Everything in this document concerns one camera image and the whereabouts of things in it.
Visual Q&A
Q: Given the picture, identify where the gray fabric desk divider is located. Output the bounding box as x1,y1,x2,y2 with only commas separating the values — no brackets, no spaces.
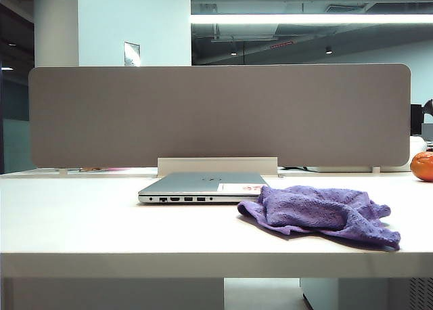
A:
28,63,413,169

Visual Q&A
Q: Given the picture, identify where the purple microfiber rag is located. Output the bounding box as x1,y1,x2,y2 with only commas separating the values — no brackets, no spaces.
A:
237,184,401,250

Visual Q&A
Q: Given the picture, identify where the orange fruit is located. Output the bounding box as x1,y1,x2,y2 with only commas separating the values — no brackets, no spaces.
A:
410,151,433,182

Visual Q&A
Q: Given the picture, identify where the white red laptop sticker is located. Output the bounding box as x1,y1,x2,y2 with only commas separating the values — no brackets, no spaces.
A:
221,183,265,193

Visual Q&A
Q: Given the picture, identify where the white desk leg panel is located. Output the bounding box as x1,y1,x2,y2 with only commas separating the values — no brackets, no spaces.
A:
0,278,225,310

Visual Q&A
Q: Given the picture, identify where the silver closed laptop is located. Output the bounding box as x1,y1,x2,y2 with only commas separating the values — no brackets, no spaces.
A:
137,171,270,205

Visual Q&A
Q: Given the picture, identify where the black computer monitor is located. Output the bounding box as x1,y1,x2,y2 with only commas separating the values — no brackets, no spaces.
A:
410,104,424,136

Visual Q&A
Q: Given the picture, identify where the small wall poster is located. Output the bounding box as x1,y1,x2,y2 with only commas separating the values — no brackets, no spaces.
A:
123,41,141,68

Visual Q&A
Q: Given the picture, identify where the white round pillar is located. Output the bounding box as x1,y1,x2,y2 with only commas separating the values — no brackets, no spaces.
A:
33,0,80,68

